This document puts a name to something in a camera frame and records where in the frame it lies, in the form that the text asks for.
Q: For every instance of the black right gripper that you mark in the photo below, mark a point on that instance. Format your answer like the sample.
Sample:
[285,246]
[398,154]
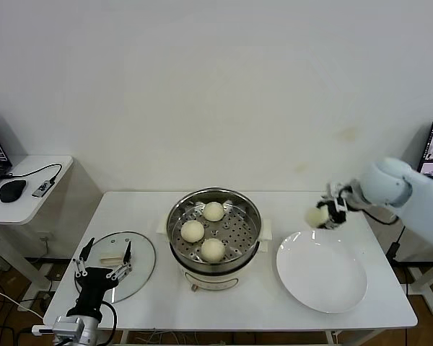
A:
[337,216]

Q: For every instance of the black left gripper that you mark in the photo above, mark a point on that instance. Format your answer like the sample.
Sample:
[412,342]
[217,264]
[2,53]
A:
[94,284]

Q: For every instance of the white steamed baozi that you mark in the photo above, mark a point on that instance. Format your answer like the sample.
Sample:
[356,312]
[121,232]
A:
[192,231]
[315,217]
[213,249]
[213,211]

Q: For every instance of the round glass pot lid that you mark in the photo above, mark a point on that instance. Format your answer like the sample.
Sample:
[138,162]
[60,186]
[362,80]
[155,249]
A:
[140,259]

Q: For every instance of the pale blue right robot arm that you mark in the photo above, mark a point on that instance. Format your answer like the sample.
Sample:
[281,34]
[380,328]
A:
[386,184]

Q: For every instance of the stainless steel steamer basket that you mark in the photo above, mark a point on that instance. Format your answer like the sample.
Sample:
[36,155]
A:
[238,238]

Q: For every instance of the white round plate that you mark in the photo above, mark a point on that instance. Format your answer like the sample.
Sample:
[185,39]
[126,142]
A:
[321,274]

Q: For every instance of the white side table with mouse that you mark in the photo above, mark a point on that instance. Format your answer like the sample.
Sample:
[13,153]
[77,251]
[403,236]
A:
[39,209]

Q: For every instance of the grey usb hub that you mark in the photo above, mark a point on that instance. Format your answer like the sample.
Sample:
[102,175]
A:
[42,188]

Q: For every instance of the white electric cooker pot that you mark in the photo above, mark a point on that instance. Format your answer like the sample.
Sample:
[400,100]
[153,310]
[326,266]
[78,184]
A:
[216,281]

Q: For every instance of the black computer mouse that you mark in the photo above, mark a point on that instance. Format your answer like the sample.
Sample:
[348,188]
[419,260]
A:
[11,191]

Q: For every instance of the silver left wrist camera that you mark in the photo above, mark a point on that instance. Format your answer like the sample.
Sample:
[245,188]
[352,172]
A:
[66,324]

